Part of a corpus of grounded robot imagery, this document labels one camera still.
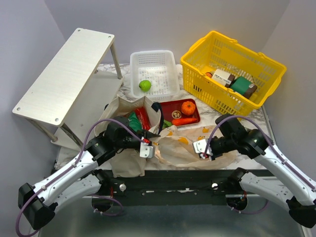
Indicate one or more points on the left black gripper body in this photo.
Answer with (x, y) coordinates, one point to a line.
(131, 141)

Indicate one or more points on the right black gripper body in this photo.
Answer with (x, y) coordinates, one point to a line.
(220, 144)

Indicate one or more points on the green snack packet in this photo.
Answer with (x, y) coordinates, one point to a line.
(134, 122)

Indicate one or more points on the peach plastic grocery bag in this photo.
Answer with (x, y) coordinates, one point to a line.
(175, 148)

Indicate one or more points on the orange toy carrot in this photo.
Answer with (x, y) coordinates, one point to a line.
(183, 121)

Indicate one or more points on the orange toy pumpkin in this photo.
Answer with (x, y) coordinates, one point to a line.
(188, 108)

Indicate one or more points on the green toy apple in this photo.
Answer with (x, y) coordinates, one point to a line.
(145, 85)

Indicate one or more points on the dark toy grape bunch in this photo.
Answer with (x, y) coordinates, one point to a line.
(166, 124)

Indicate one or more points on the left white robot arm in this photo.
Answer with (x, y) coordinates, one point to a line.
(80, 177)

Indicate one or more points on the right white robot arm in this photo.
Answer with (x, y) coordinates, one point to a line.
(297, 194)

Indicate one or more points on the red snack packet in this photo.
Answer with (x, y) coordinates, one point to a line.
(143, 118)

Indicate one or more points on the red lacquer tray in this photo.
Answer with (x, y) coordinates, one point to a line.
(172, 110)

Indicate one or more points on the white wooden shelf stand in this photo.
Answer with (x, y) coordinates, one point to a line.
(69, 96)

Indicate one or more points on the green brown box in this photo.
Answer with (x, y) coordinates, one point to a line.
(244, 87)

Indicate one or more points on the white brown bottle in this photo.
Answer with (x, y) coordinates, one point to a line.
(224, 78)

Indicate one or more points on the white perforated plastic basket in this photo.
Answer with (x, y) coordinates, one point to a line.
(157, 66)

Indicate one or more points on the small orange capped item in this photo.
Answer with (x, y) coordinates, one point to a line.
(209, 74)

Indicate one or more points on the yellow shopping basket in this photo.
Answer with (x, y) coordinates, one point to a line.
(217, 51)

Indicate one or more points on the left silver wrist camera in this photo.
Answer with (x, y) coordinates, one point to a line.
(146, 150)

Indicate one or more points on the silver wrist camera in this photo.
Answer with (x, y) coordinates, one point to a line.
(200, 147)
(146, 150)

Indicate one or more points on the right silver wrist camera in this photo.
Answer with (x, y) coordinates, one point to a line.
(200, 147)

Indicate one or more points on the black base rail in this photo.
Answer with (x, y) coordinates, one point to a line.
(172, 187)

